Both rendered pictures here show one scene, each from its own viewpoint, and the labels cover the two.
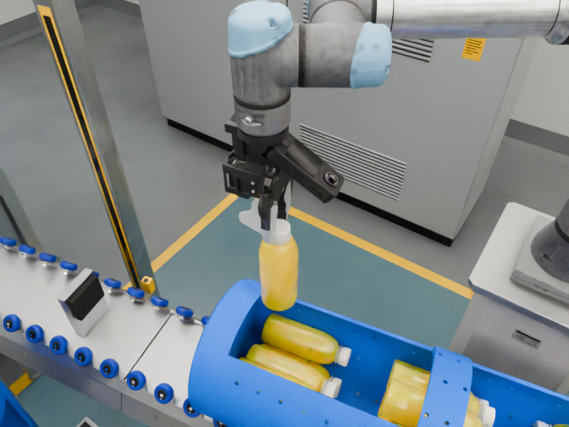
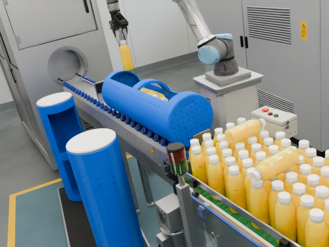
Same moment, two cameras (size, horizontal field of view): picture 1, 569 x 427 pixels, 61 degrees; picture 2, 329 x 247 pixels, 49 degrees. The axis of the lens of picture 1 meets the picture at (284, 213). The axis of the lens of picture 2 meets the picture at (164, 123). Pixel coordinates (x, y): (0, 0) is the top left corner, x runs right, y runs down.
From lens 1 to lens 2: 2.02 m
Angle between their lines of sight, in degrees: 38
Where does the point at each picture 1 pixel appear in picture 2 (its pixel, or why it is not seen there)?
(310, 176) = (119, 19)
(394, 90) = (282, 61)
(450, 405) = (143, 82)
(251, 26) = not seen: outside the picture
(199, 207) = not seen: hidden behind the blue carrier
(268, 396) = (112, 86)
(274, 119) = (111, 6)
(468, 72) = (304, 46)
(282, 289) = (124, 60)
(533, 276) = (208, 74)
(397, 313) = not seen: hidden behind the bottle
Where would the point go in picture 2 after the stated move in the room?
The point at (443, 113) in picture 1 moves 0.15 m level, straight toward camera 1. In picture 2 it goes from (300, 70) to (289, 75)
